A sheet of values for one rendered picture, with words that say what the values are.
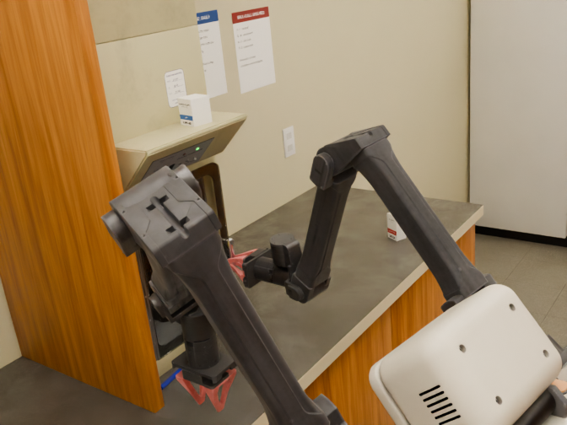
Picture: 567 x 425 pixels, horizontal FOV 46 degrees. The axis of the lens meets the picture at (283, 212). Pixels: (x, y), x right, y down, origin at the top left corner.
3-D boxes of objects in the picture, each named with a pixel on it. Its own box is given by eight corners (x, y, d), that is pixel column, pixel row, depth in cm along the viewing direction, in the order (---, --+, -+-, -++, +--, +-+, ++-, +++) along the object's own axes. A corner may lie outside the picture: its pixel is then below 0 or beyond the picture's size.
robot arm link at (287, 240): (300, 303, 147) (328, 286, 152) (293, 260, 142) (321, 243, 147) (266, 286, 156) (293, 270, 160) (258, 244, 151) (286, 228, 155)
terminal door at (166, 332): (152, 363, 154) (121, 201, 140) (235, 304, 177) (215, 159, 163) (154, 363, 154) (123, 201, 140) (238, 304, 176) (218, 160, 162)
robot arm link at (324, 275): (333, 165, 118) (374, 145, 124) (311, 148, 121) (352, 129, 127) (299, 312, 148) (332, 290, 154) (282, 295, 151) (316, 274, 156)
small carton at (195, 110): (180, 125, 148) (176, 98, 146) (199, 120, 151) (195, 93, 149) (194, 126, 144) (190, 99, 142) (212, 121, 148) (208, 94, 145)
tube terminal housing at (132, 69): (83, 355, 170) (10, 47, 142) (171, 299, 194) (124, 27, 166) (152, 383, 155) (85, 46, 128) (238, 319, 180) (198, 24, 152)
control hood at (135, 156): (115, 193, 139) (105, 147, 135) (215, 151, 163) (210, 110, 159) (153, 200, 132) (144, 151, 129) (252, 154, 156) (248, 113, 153)
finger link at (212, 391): (212, 391, 125) (205, 349, 121) (241, 403, 121) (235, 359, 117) (187, 412, 120) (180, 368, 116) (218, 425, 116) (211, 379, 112)
